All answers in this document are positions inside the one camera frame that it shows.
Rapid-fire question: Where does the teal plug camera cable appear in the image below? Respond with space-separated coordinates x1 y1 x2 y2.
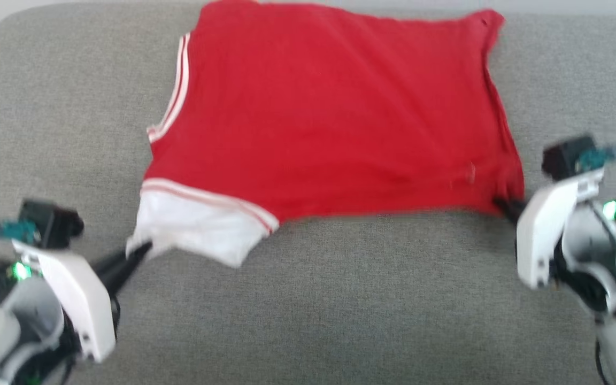
0 218 41 244
578 130 616 173

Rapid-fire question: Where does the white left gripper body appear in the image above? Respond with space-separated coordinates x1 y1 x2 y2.
11 241 117 364

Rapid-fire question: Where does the right teal plug camera cable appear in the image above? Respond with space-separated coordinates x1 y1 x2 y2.
578 130 616 173

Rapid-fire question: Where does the grey fabric sofa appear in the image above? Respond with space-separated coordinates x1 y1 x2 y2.
0 0 616 385

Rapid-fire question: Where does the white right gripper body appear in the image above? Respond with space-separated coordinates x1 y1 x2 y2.
517 168 605 289

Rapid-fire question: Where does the red and white jersey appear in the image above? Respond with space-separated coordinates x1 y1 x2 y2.
126 0 526 268

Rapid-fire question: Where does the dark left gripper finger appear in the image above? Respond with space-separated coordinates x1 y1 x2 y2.
104 247 152 295
96 242 152 279

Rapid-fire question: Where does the left teal plug camera cable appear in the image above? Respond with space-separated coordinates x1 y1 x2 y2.
0 218 41 244

